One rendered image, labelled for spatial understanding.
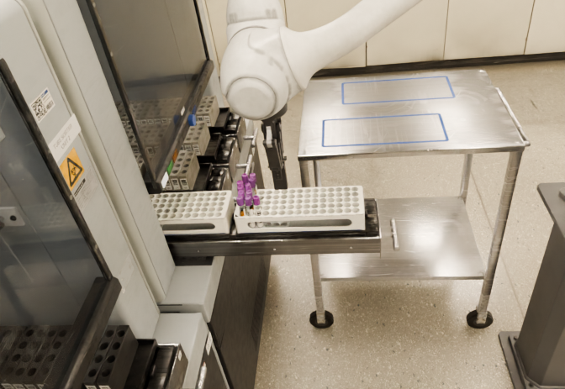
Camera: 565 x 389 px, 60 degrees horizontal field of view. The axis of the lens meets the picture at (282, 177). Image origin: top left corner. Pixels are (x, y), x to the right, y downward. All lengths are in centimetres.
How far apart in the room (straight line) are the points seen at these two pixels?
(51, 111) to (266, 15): 37
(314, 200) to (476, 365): 99
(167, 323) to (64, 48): 61
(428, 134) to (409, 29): 205
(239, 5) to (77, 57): 28
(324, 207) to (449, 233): 85
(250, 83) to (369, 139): 75
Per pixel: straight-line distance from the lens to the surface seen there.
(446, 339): 195
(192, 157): 133
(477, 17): 349
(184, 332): 112
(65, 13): 87
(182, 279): 121
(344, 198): 114
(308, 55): 75
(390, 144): 138
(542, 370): 182
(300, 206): 113
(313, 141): 141
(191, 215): 116
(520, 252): 229
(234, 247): 117
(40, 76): 78
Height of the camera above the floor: 161
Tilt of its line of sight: 38 degrees down
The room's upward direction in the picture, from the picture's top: 8 degrees counter-clockwise
